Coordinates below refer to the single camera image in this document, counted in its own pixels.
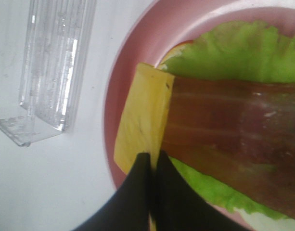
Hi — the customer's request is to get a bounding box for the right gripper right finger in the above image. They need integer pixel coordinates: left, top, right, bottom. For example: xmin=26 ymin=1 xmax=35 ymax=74
xmin=154 ymin=151 xmax=236 ymax=231

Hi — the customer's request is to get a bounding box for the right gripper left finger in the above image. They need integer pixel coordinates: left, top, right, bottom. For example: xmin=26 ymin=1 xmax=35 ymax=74
xmin=75 ymin=153 xmax=152 ymax=231

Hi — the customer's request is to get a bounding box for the bread slice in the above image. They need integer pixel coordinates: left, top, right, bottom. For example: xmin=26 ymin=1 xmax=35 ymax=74
xmin=160 ymin=42 xmax=295 ymax=231

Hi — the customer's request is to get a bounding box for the yellow cheese slice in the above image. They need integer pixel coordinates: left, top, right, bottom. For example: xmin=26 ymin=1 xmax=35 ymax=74
xmin=113 ymin=62 xmax=176 ymax=231

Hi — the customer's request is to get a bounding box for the bacon strip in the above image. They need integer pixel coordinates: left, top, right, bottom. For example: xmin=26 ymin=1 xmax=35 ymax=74
xmin=161 ymin=77 xmax=295 ymax=219

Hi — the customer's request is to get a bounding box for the green lettuce leaf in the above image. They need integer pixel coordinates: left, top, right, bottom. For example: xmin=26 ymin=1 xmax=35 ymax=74
xmin=161 ymin=20 xmax=295 ymax=221

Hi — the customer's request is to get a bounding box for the pink round plate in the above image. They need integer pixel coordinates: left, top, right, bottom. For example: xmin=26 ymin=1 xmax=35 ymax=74
xmin=104 ymin=0 xmax=295 ymax=231

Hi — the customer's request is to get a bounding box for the left clear plastic tray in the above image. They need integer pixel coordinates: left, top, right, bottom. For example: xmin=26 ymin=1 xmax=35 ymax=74
xmin=0 ymin=0 xmax=96 ymax=147

